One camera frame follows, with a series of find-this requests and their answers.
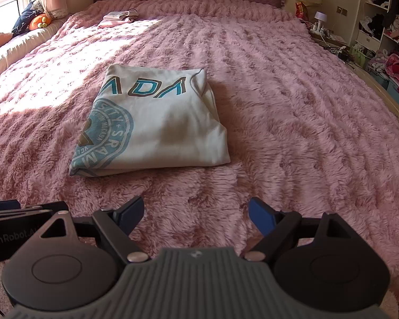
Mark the white table lamp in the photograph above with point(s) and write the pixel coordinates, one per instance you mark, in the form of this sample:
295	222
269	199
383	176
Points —
320	18

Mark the beige bench cushion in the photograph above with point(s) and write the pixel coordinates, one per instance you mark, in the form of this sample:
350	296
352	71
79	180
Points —
23	46

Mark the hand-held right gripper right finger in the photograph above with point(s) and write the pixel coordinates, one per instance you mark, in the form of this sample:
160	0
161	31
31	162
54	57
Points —
261	216

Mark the white power strip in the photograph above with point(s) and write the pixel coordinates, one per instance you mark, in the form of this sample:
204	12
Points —
321	31

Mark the pink fluffy blanket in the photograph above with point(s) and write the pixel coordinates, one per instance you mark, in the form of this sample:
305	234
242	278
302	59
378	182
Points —
286	116

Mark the red snack bag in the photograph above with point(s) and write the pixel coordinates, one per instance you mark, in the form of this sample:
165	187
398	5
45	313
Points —
301	11

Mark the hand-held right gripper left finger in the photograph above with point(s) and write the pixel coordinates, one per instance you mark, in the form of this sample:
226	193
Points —
133	214

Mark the orange plush toy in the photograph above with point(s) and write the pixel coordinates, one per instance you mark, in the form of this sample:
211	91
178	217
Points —
40	22

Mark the pink folded cloth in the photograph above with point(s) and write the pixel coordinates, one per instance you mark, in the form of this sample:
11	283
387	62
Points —
113	23

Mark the wooden bed frame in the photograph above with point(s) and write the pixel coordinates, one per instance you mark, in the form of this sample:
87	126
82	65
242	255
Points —
385	96

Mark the white wardrobe shelf unit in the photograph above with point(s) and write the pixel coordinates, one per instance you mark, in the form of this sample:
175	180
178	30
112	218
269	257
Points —
389	30

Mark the wall socket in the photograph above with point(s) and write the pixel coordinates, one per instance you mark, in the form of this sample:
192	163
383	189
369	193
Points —
341	10

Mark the white printed sweatshirt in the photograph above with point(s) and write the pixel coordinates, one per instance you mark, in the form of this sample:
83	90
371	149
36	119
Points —
159	129

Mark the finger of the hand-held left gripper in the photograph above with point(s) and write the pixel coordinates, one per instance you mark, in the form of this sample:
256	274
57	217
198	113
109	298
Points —
33	213
3	205

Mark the navy patterned pillow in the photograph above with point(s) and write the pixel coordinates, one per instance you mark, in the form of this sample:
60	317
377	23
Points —
25	18

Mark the green basket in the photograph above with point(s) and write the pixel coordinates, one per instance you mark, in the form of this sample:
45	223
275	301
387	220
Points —
359	56

